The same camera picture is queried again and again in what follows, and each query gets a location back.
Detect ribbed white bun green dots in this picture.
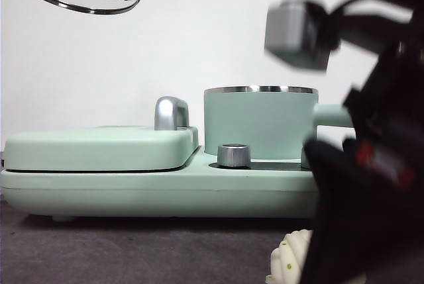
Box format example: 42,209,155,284
264,226,314,284

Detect green breakfast maker base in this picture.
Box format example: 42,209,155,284
0,146,319,222

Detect green pot with handle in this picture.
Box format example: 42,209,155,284
203,84,354,161

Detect pale grey right wrist camera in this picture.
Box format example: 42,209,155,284
264,0,341,73

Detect chrome griddle lid handle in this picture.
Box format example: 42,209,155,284
154,96,191,132

